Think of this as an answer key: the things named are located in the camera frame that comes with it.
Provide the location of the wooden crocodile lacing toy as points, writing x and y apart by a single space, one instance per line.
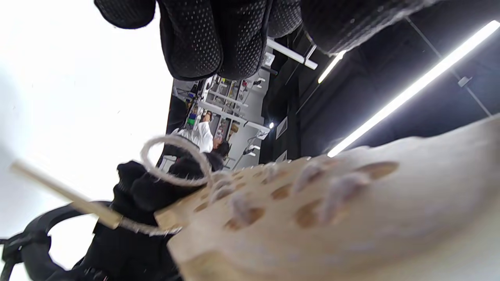
390 218

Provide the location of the grey ceiling conduit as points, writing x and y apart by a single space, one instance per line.
465 81

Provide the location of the black grey right hand controller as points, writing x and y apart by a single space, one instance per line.
35 234

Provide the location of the person's right hand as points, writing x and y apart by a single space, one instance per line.
129 249

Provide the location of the aluminium frame post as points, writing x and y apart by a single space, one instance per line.
291 54

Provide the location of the person's left hand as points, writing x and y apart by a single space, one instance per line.
215 39

